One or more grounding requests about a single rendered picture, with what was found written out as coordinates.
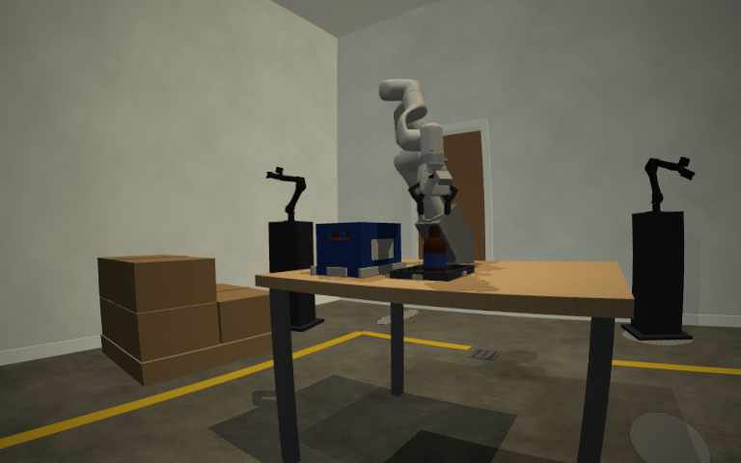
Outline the blue crate with cross dividers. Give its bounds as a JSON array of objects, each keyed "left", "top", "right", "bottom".
[{"left": 316, "top": 222, "right": 401, "bottom": 278}]

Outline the brown glass bottle with blue label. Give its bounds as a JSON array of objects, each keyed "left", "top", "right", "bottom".
[{"left": 424, "top": 226, "right": 446, "bottom": 272}]

